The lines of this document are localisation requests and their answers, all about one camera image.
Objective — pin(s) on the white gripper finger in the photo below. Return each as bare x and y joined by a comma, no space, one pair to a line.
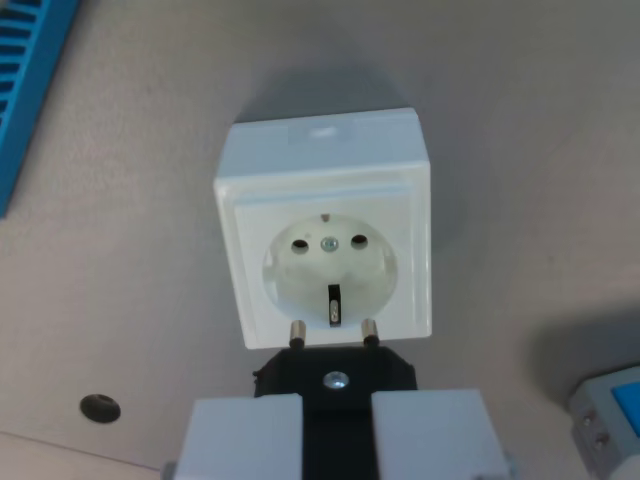
435,435
245,440

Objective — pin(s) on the black two-pin plug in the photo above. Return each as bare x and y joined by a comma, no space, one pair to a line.
340,362

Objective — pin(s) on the grey and blue connector box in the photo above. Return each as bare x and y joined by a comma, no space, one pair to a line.
610,420

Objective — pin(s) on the blue ribbed plastic wedge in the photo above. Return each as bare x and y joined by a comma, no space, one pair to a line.
35,75

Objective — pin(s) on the white wall socket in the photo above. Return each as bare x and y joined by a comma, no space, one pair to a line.
325,175

